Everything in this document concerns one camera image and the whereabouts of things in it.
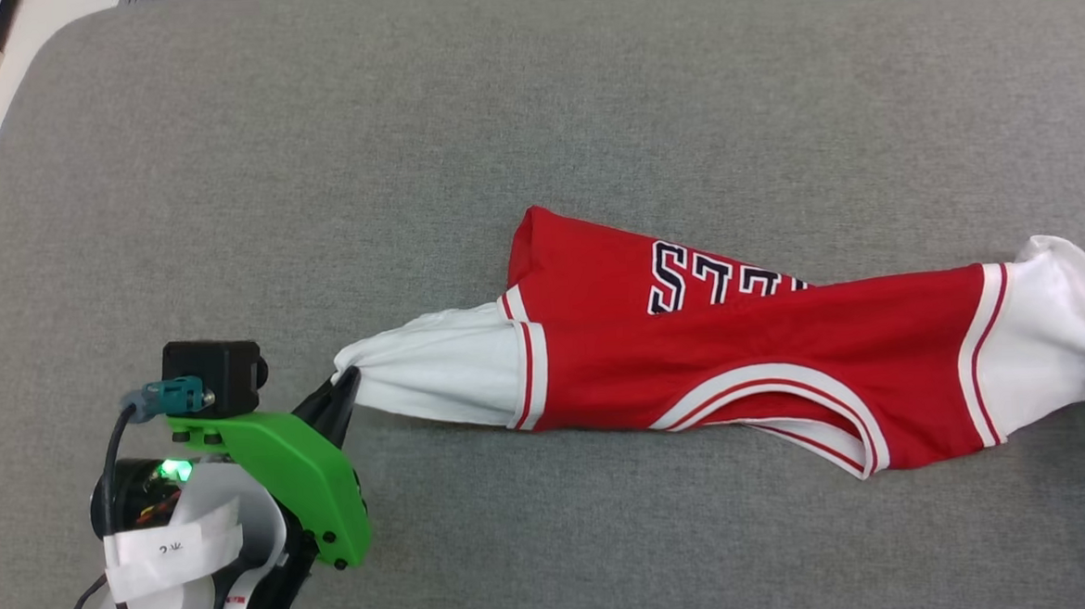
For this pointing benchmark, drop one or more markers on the red white basketball jersey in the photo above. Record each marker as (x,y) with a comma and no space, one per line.
(740,350)

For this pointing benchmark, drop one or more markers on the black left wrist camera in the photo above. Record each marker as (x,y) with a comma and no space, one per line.
(212,373)

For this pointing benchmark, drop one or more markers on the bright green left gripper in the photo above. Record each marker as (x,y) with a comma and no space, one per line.
(301,475)

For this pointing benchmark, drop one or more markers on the light grey fabric sofa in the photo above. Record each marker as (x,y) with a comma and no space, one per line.
(312,168)

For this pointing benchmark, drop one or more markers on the white side table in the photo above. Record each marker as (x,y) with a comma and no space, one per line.
(45,33)

